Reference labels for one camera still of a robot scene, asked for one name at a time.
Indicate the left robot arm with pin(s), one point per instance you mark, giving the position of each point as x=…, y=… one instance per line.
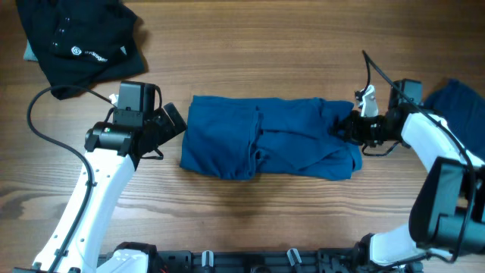
x=136, y=125

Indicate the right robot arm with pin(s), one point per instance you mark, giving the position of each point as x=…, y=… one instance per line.
x=447, y=218

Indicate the blue polo shirt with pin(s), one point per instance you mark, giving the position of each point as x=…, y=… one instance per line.
x=235, y=139

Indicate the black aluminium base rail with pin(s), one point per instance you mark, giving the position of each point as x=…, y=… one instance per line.
x=324, y=260

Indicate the dark navy crumpled garment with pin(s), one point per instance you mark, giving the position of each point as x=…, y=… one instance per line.
x=463, y=108

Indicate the black folded polo shirt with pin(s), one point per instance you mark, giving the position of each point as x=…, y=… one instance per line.
x=81, y=42

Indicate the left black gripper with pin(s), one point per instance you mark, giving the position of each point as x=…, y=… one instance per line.
x=167, y=129

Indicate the grey folded cloth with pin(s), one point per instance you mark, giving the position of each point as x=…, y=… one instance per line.
x=29, y=55

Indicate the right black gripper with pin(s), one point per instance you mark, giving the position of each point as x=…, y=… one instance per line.
x=351, y=121

